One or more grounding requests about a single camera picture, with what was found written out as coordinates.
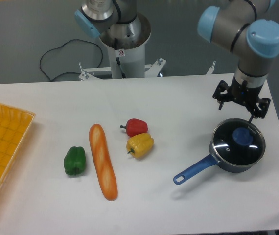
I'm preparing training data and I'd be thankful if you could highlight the black floor cable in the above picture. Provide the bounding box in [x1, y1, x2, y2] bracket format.
[39, 39, 103, 82]

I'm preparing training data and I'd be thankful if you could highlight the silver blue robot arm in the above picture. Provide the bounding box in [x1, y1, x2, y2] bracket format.
[74, 0, 279, 118]

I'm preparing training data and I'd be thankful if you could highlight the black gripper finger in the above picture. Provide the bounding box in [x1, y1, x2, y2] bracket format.
[212, 80, 232, 110]
[248, 98, 271, 123]

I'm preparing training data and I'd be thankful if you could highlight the red bell pepper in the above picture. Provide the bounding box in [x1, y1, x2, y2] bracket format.
[120, 118, 148, 137]

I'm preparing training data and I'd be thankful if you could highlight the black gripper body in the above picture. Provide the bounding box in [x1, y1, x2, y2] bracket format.
[229, 80, 262, 110]

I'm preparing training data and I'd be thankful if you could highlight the glass lid blue knob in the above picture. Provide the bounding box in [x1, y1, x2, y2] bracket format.
[211, 118, 266, 166]

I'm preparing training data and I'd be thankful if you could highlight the blue handled saucepan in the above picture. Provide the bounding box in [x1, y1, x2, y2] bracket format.
[173, 137, 266, 185]

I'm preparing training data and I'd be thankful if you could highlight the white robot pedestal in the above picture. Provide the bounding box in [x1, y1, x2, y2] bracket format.
[79, 13, 166, 80]

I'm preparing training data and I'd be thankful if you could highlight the green bell pepper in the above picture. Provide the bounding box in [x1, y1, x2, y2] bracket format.
[64, 146, 86, 176]

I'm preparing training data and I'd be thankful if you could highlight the orange baguette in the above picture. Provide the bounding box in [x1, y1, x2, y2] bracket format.
[89, 124, 118, 201]

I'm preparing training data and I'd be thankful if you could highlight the yellow bell pepper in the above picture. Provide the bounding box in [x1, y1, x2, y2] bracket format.
[126, 133, 155, 159]

